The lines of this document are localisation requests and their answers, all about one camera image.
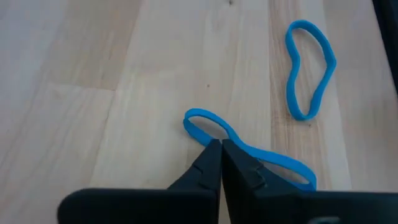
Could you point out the light blue rubber band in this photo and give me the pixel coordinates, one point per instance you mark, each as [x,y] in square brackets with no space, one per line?
[280,159]
[303,117]

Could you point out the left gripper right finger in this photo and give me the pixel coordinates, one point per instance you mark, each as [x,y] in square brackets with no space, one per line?
[239,174]

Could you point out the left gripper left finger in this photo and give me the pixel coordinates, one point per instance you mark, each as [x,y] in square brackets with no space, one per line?
[206,174]

